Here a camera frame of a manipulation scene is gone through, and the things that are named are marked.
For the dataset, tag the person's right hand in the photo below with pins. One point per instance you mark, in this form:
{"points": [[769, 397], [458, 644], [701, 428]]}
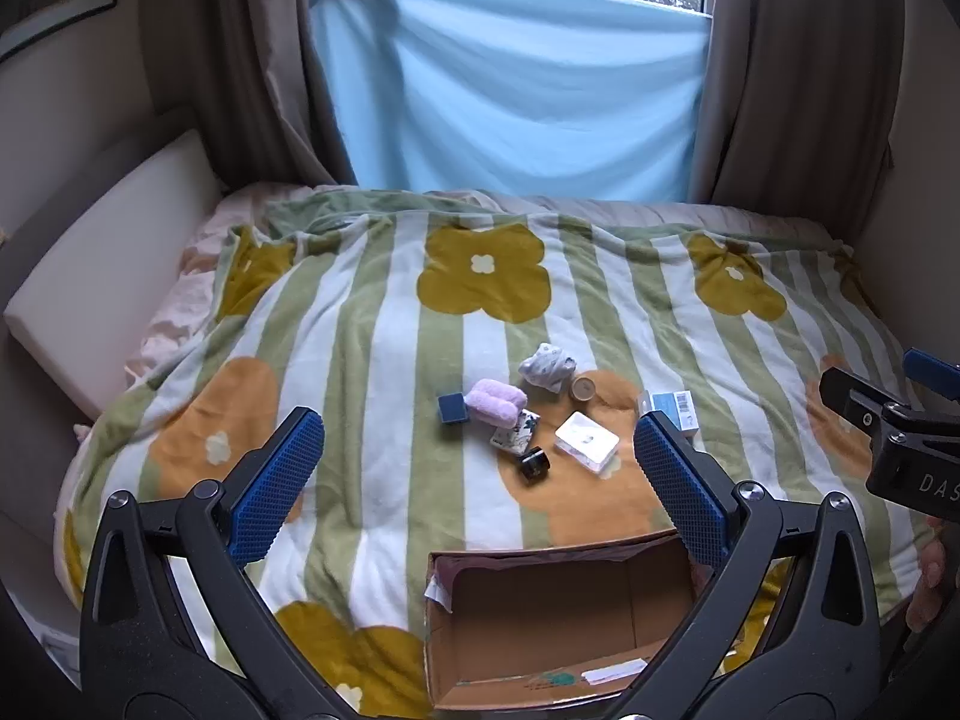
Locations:
{"points": [[928, 577]]}

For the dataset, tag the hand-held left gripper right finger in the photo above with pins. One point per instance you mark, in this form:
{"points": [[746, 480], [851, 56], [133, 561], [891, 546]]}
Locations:
{"points": [[679, 487]]}

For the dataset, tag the light blue window cloth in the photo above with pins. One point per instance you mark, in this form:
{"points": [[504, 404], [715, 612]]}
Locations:
{"points": [[510, 105]]}

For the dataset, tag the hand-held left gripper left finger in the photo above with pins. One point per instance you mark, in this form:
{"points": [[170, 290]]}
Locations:
{"points": [[277, 480]]}

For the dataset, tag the white foam cushion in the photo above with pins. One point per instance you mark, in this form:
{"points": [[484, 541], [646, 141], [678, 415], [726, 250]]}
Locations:
{"points": [[105, 270]]}

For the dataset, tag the striped floral blanket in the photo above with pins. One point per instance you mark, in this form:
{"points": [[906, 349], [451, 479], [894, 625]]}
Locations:
{"points": [[375, 360]]}

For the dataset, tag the dark blue square box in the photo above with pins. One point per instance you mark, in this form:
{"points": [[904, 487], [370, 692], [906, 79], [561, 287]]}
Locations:
{"points": [[453, 409]]}

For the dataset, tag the small white printed packet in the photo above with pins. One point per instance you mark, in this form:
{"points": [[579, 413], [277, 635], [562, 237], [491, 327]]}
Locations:
{"points": [[523, 429]]}

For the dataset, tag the white and blue box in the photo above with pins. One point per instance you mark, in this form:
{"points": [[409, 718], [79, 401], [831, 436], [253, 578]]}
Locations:
{"points": [[679, 409]]}

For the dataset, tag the white plastic case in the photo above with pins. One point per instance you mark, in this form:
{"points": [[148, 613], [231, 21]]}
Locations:
{"points": [[586, 441]]}

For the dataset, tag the pink fluffy cloth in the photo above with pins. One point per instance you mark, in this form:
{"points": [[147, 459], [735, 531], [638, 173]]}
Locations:
{"points": [[495, 399]]}

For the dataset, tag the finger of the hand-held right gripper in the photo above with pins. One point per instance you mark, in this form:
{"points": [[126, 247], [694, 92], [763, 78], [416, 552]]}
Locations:
{"points": [[930, 369], [855, 394]]}

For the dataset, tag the brown curtain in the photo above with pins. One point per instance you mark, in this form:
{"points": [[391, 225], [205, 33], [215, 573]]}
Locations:
{"points": [[802, 75], [240, 75]]}

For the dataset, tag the white patterned fabric pouch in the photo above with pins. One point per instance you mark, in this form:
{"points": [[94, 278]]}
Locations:
{"points": [[546, 367]]}

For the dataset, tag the cardboard box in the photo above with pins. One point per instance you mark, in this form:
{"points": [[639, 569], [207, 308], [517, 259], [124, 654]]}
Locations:
{"points": [[555, 615]]}

